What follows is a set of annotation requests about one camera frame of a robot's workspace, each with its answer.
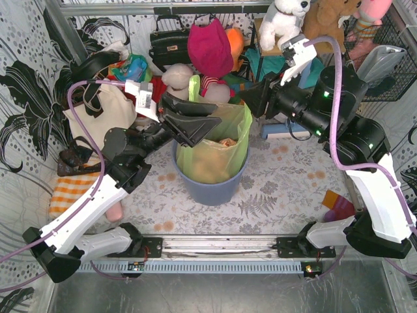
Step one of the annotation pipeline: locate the white plush dog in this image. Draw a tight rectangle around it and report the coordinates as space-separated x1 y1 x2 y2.
259 0 311 52

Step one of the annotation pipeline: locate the pink case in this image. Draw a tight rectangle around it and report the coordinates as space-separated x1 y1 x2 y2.
105 201 123 222

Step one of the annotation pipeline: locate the orange checkered cloth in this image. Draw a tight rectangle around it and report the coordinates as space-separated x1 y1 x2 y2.
48 173 99 218

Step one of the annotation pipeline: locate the pink plush toy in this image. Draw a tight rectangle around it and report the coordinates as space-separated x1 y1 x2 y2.
353 0 392 32

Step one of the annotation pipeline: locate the teal folded cloth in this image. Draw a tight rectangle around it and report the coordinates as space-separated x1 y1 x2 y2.
244 49 324 89

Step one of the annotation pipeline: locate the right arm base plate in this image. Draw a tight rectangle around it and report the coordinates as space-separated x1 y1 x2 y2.
272 237 336 258

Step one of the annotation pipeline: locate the colourful folded clothes stack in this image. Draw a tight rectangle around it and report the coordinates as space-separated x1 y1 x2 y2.
107 54 167 103

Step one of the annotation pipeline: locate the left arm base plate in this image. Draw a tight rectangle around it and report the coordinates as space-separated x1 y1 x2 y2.
107 237 163 258

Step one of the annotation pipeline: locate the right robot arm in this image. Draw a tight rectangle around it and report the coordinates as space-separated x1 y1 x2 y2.
240 66 416 259

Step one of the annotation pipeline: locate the silver foil pouch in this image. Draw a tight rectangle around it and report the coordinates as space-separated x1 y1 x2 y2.
356 45 407 83

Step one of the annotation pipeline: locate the green plastic trash bag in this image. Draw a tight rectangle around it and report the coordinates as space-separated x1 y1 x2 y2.
175 75 252 184

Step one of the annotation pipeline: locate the cream canvas tote bag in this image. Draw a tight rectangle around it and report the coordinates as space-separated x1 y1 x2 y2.
64 84 137 149

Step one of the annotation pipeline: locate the rainbow striped bag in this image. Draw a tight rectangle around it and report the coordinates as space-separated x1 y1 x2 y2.
222 73 253 105

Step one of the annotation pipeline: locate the dark brown strap bag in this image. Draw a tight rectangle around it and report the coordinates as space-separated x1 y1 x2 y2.
57 136 101 177

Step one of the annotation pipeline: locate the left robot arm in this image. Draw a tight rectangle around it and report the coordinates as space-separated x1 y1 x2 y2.
23 93 222 283

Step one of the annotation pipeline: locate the wooden shelf rack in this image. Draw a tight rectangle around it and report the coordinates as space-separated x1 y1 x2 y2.
242 18 356 85

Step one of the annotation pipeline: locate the pink round plush doll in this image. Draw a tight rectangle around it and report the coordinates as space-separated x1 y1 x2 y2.
201 76 235 103

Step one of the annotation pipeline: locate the orange plush toy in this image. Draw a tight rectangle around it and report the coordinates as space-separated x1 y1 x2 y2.
225 28 244 72

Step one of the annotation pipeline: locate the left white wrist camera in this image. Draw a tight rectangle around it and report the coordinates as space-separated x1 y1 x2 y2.
124 80 159 122

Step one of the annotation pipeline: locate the black wire basket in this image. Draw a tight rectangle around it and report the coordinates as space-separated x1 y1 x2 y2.
344 14 416 102

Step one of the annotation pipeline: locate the blue plastic trash bin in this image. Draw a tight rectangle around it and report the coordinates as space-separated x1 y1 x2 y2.
171 140 250 206

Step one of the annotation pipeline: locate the magenta fabric bag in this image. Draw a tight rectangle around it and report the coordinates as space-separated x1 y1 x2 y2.
187 18 233 78

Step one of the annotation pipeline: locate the white fluffy plush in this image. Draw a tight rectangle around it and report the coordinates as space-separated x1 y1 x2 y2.
162 63 194 100

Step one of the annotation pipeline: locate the blue floor mop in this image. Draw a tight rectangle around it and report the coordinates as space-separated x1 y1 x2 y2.
260 65 311 141

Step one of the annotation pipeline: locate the brown teddy bear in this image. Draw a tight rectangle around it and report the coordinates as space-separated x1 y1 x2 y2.
302 0 361 53

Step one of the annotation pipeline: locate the crumpled brown paper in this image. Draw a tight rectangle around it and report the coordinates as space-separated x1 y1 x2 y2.
218 138 237 147

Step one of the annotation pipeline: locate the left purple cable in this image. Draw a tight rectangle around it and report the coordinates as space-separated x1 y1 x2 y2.
0 80 131 293

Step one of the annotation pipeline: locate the black leather handbag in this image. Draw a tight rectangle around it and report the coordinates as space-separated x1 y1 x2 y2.
149 15 192 72

